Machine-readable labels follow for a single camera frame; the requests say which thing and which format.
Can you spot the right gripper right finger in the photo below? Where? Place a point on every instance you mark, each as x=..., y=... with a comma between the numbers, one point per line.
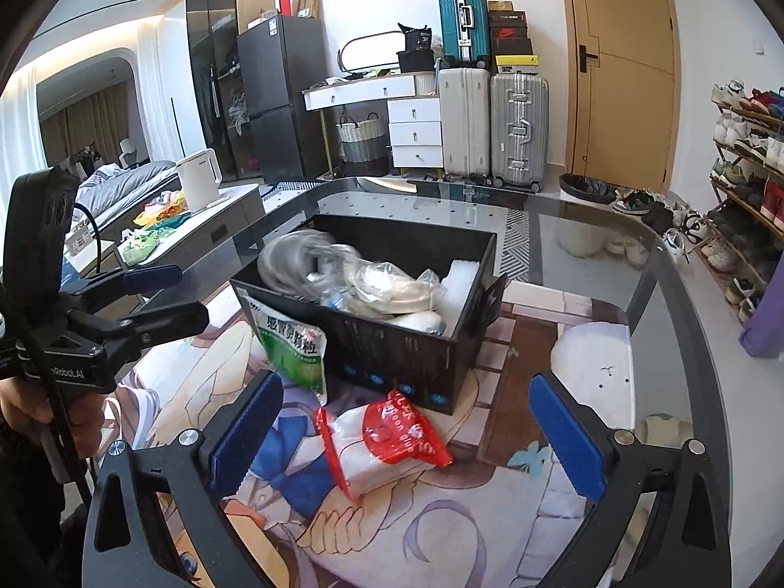
x=685, y=541

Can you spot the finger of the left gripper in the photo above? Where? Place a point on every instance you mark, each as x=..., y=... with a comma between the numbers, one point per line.
x=122, y=341
x=98, y=292

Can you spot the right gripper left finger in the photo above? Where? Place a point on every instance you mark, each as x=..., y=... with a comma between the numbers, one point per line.
x=127, y=542

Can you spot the green medicine sachet bag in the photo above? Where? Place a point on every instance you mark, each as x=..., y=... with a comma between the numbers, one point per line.
x=293, y=348

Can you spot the red white snack bag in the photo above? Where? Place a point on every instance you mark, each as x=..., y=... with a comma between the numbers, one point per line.
x=375, y=444

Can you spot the white lace roll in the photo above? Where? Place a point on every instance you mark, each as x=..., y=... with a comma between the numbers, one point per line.
x=428, y=322

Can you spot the cream rope zip bag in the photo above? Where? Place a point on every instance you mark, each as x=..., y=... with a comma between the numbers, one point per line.
x=389, y=290

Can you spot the left human hand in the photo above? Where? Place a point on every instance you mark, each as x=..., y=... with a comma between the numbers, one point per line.
x=25, y=407

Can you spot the grey side cabinet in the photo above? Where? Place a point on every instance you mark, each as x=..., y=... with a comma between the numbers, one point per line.
x=181, y=240

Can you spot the bed with grey duvet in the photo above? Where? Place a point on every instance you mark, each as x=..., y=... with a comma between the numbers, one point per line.
x=111, y=191

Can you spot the white electric kettle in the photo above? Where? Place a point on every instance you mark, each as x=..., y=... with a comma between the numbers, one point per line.
x=200, y=177

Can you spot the purple paper bag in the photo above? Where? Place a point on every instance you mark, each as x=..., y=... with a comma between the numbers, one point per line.
x=762, y=336

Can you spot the woven laundry basket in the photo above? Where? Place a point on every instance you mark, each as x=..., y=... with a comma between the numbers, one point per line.
x=362, y=141

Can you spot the black cardboard box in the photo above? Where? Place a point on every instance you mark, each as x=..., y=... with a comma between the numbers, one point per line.
x=301, y=274

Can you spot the black refrigerator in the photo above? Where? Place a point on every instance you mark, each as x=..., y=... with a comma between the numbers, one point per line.
x=280, y=60

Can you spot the dark glass wardrobe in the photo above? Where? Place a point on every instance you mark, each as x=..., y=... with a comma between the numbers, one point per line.
x=213, y=28

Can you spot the oval vanity mirror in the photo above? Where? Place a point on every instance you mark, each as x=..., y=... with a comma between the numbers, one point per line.
x=371, y=52

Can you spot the wooden shoe rack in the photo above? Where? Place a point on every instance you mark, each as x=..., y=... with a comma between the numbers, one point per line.
x=746, y=226

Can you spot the white dresser desk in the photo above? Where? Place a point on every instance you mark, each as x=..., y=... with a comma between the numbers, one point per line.
x=412, y=113

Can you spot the white trash bin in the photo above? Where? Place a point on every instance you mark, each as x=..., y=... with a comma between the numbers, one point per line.
x=576, y=233

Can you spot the black handbag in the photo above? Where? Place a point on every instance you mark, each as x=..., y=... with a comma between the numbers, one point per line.
x=417, y=56

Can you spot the white suitcase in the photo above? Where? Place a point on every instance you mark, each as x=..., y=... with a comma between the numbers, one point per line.
x=464, y=108

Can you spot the silver suitcase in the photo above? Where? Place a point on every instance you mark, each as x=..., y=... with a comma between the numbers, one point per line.
x=519, y=129

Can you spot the teal suitcase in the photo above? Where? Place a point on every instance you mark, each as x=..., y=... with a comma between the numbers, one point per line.
x=465, y=32

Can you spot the stack of shoe boxes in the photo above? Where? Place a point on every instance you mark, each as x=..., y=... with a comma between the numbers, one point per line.
x=511, y=47

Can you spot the wooden door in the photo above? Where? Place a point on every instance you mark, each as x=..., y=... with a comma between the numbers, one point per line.
x=624, y=91

